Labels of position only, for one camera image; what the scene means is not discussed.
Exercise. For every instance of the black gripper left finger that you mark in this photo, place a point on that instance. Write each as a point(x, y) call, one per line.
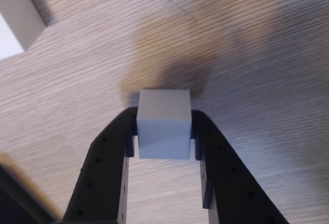
point(108, 162)

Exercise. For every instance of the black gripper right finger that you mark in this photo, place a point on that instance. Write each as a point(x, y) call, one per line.
point(226, 172)

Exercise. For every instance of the white cube block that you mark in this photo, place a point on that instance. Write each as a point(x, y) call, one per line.
point(164, 131)
point(15, 21)

